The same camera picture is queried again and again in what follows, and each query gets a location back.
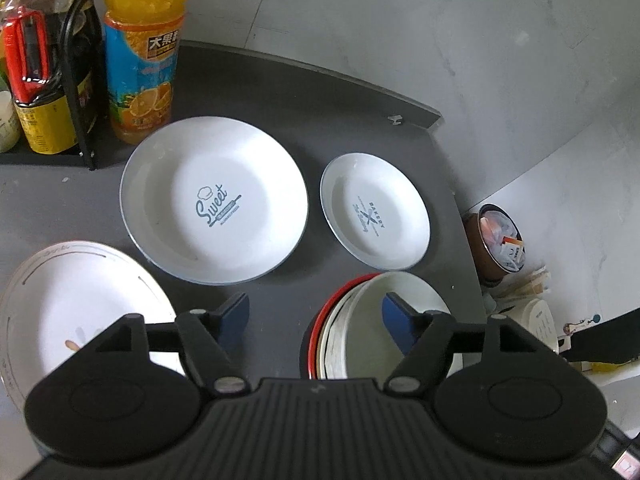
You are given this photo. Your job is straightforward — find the white top bowl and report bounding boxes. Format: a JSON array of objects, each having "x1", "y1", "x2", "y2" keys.
[{"x1": 317, "y1": 272, "x2": 449, "y2": 384}]

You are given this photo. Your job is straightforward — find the brown trash bin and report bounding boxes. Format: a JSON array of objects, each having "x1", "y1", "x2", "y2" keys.
[{"x1": 463, "y1": 204, "x2": 526, "y2": 287}]

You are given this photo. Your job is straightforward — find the small white Bakery plate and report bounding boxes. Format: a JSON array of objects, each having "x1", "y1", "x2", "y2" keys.
[{"x1": 320, "y1": 153, "x2": 432, "y2": 271}]

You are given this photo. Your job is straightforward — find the orange juice bottle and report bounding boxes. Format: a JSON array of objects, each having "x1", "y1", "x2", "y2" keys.
[{"x1": 104, "y1": 0, "x2": 188, "y2": 144}]

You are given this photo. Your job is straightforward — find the wooden chopsticks bundle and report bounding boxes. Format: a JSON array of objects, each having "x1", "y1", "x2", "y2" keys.
[{"x1": 491, "y1": 266, "x2": 551, "y2": 301}]

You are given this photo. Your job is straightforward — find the large white patterned plate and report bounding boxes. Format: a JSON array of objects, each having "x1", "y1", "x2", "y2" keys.
[{"x1": 1, "y1": 240, "x2": 176, "y2": 411}]

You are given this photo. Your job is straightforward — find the white rice cooker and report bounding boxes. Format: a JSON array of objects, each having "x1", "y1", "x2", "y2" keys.
[{"x1": 498, "y1": 298, "x2": 559, "y2": 353}]

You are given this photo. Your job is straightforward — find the black wire rack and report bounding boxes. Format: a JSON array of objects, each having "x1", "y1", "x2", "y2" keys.
[{"x1": 0, "y1": 0, "x2": 116, "y2": 172}]

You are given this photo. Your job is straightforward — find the large white Sweet plate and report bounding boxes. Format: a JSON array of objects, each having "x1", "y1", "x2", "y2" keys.
[{"x1": 119, "y1": 116, "x2": 309, "y2": 286}]

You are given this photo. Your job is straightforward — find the red rimmed black bowl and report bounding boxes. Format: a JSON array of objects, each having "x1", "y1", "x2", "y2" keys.
[{"x1": 299, "y1": 272, "x2": 378, "y2": 379}]

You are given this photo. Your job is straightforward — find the dark soy sauce bottle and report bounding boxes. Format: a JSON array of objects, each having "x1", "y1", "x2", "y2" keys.
[{"x1": 1, "y1": 0, "x2": 78, "y2": 156}]

